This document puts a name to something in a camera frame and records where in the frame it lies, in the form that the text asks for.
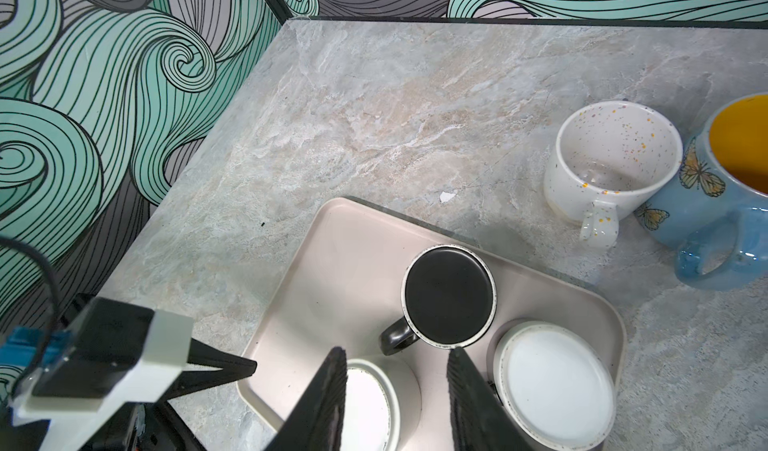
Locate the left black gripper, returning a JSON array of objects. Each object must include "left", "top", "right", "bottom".
[{"left": 1, "top": 339, "right": 258, "bottom": 450}]

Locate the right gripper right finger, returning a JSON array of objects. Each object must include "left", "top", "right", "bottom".
[{"left": 446, "top": 347, "right": 532, "bottom": 450}]

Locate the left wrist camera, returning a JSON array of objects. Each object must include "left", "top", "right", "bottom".
[{"left": 1, "top": 298, "right": 194, "bottom": 450}]

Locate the blue butterfly mug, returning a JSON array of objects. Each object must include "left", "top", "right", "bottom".
[{"left": 634, "top": 93, "right": 767, "bottom": 291}]

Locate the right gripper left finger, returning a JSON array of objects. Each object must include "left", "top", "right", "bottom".
[{"left": 266, "top": 346, "right": 348, "bottom": 450}]

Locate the cream speckled mug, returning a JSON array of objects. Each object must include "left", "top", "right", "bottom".
[{"left": 543, "top": 101, "right": 683, "bottom": 249}]

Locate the small white black-handled mug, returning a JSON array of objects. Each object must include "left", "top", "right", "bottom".
[{"left": 487, "top": 319, "right": 616, "bottom": 450}]

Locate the pink rectangular tray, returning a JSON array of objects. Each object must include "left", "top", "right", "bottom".
[{"left": 238, "top": 198, "right": 626, "bottom": 450}]

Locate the cream white mug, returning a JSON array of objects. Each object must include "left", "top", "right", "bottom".
[{"left": 340, "top": 356, "right": 422, "bottom": 450}]

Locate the black mug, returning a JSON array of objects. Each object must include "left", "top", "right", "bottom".
[{"left": 378, "top": 244, "right": 498, "bottom": 356}]

